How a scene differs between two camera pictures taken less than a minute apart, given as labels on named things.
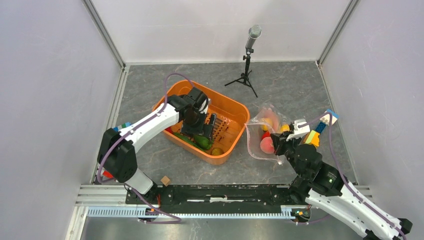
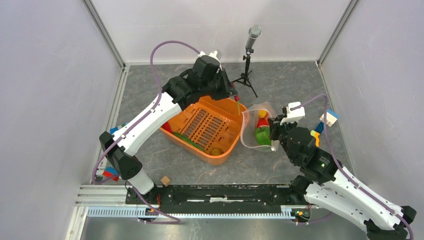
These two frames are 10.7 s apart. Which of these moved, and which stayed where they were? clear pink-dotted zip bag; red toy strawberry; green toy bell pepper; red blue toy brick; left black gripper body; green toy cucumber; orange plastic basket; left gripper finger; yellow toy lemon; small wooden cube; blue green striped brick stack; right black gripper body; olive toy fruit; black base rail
Moved: left black gripper body; clear pink-dotted zip bag; green toy bell pepper; red toy strawberry; yellow toy lemon; right black gripper body; left gripper finger
Stayed: olive toy fruit; blue green striped brick stack; green toy cucumber; small wooden cube; orange plastic basket; red blue toy brick; black base rail
